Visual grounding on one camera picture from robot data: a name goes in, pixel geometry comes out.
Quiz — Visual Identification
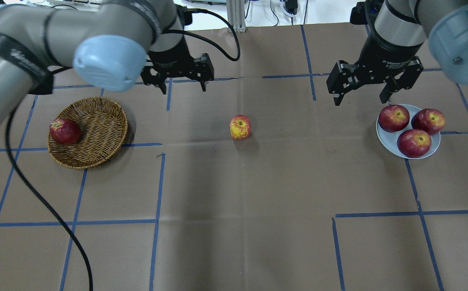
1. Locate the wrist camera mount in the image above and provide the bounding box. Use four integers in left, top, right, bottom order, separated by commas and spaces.
349, 0, 384, 25
175, 5, 193, 28

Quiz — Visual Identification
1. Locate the red apple plate front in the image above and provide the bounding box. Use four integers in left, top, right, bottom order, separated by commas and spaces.
396, 129, 432, 158

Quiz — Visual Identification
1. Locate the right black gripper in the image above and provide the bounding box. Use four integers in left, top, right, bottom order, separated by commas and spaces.
326, 31, 424, 106

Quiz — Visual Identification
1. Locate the red apple plate left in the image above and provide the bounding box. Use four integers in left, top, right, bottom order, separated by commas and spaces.
377, 105, 410, 133

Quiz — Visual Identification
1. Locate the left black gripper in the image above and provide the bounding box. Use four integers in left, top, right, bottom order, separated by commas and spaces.
140, 33, 215, 95

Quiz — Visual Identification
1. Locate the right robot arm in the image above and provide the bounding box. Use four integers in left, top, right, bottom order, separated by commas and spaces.
326, 0, 468, 106

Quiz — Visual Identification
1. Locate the dark red apple in basket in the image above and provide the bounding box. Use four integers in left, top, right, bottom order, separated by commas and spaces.
49, 118, 82, 144

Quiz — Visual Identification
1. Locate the aluminium frame post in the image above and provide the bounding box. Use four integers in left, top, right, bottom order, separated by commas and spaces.
226, 0, 246, 33

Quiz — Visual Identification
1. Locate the woven wicker basket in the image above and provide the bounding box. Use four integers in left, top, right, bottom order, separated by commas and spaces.
47, 97, 129, 169

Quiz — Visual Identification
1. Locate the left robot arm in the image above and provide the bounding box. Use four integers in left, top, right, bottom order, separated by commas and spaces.
0, 0, 214, 124

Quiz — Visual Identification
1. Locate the light blue plate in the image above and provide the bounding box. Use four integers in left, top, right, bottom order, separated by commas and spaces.
375, 120, 441, 160

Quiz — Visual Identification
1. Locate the red yellow apple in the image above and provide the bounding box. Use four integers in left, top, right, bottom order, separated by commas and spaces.
229, 115, 252, 140

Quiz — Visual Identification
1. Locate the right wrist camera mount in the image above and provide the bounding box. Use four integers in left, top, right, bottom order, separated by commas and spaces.
349, 0, 384, 25

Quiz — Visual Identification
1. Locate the red apple plate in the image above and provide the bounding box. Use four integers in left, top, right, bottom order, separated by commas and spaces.
396, 129, 432, 158
377, 105, 410, 133
410, 108, 446, 135

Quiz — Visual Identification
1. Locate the red apple plate right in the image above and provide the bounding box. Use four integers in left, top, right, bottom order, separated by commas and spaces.
410, 108, 446, 135

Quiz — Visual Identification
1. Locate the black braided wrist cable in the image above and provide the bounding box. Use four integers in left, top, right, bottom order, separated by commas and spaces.
4, 8, 241, 291

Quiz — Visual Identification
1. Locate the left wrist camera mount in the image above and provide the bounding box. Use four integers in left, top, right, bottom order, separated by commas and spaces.
175, 5, 193, 28

